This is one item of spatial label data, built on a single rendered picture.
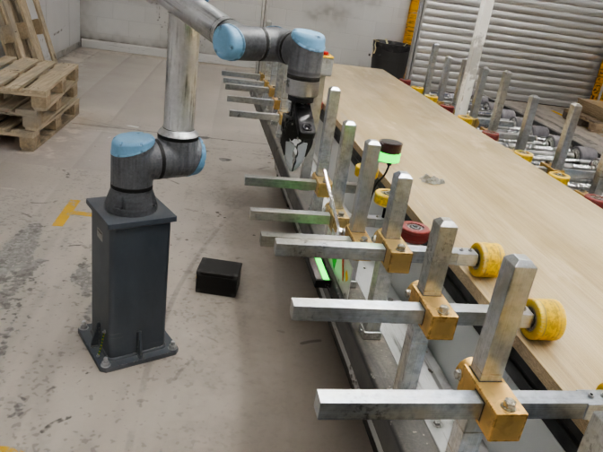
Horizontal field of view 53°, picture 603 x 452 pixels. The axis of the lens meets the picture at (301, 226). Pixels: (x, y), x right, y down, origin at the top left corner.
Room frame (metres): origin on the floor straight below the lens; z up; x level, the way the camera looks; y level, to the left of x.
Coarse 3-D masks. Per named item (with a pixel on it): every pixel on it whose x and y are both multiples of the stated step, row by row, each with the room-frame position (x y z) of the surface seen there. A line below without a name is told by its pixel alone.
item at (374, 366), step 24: (264, 120) 3.34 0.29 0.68; (288, 192) 2.34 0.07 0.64; (336, 288) 1.48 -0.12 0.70; (360, 288) 1.50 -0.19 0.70; (360, 336) 1.25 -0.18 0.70; (360, 360) 1.18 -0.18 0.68; (384, 360) 1.17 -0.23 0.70; (360, 384) 1.15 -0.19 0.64; (384, 384) 1.08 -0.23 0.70; (384, 432) 0.97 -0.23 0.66; (408, 432) 0.93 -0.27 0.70
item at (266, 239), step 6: (264, 234) 1.41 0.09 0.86; (270, 234) 1.41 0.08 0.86; (276, 234) 1.42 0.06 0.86; (282, 234) 1.42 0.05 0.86; (288, 234) 1.43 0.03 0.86; (294, 234) 1.44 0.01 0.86; (300, 234) 1.44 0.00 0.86; (306, 234) 1.45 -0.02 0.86; (312, 234) 1.45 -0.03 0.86; (264, 240) 1.40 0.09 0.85; (270, 240) 1.40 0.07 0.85; (336, 240) 1.44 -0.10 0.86; (342, 240) 1.44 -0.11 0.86; (348, 240) 1.45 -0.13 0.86; (264, 246) 1.40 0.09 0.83; (270, 246) 1.40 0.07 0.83
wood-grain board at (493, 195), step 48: (384, 96) 3.41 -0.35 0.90; (432, 144) 2.45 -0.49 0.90; (480, 144) 2.58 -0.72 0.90; (432, 192) 1.83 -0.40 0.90; (480, 192) 1.91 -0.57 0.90; (528, 192) 1.98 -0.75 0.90; (480, 240) 1.48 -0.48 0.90; (528, 240) 1.53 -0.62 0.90; (576, 240) 1.59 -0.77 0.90; (480, 288) 1.20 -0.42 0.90; (576, 288) 1.28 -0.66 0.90; (576, 336) 1.05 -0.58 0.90; (576, 384) 0.89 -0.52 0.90
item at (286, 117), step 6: (288, 96) 1.63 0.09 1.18; (294, 102) 1.65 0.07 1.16; (300, 102) 1.61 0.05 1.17; (306, 102) 1.62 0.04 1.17; (312, 102) 1.64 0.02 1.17; (288, 114) 1.69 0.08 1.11; (282, 120) 1.68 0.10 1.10; (288, 120) 1.62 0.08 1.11; (294, 120) 1.61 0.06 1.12; (282, 126) 1.68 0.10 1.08; (288, 126) 1.61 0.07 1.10; (294, 126) 1.61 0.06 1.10; (288, 132) 1.61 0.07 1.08; (294, 132) 1.61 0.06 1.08; (294, 138) 1.61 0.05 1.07
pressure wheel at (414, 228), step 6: (408, 222) 1.52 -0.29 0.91; (414, 222) 1.53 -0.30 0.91; (408, 228) 1.48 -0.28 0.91; (414, 228) 1.49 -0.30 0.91; (420, 228) 1.50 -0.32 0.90; (426, 228) 1.50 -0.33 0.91; (402, 234) 1.48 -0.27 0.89; (408, 234) 1.46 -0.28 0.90; (414, 234) 1.46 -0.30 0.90; (420, 234) 1.46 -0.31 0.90; (426, 234) 1.47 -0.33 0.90; (408, 240) 1.46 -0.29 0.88; (414, 240) 1.46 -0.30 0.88; (420, 240) 1.46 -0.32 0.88; (426, 240) 1.48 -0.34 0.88
